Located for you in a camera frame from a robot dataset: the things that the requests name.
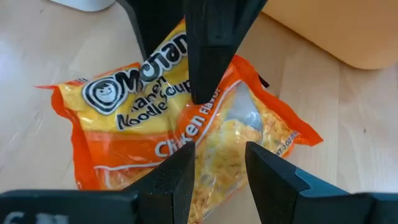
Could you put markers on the yellow plastic bin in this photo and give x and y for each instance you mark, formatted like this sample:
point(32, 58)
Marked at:
point(342, 28)

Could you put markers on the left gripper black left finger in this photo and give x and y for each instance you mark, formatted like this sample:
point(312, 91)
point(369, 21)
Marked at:
point(161, 199)

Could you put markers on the orange chicken Maruchan noodle packet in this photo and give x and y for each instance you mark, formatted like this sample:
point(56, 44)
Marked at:
point(140, 149)

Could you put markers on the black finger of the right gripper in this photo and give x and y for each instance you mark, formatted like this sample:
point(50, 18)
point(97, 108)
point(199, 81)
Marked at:
point(155, 18)
point(214, 46)

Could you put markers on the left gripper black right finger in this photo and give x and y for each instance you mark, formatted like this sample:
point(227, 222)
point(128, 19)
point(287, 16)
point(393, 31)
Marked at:
point(280, 199)

